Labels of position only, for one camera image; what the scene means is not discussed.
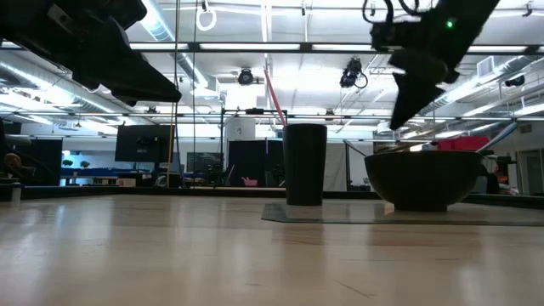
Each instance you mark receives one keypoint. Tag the black aluminium table frame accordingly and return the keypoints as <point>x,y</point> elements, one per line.
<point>85,191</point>

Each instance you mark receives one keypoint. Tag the black ceiling camera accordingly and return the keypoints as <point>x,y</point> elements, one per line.
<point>350,72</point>

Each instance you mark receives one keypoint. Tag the silver ventilation duct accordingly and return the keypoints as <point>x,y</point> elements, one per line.
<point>170,38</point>

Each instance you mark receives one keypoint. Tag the person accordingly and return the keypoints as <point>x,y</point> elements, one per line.
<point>13,163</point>

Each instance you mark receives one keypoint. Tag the grey flat mat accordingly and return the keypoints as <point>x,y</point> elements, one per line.
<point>340,220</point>

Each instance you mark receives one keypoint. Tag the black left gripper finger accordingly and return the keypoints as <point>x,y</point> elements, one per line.
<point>127,72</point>
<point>126,102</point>

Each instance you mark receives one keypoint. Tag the black round spotlight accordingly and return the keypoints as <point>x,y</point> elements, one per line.
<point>245,77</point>

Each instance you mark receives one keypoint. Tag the copper-coloured metal utensil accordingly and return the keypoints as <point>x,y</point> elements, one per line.
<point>275,100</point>

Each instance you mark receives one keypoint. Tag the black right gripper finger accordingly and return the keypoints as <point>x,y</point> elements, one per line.
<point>416,89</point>

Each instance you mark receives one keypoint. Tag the black bowl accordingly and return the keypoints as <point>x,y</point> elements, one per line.
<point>425,180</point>

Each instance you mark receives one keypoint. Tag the black partition screen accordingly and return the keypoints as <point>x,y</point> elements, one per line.
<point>251,163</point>

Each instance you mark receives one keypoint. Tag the black monitor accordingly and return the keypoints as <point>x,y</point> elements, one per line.
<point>142,143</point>

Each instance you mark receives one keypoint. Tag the black cup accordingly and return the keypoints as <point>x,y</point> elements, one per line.
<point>304,166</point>

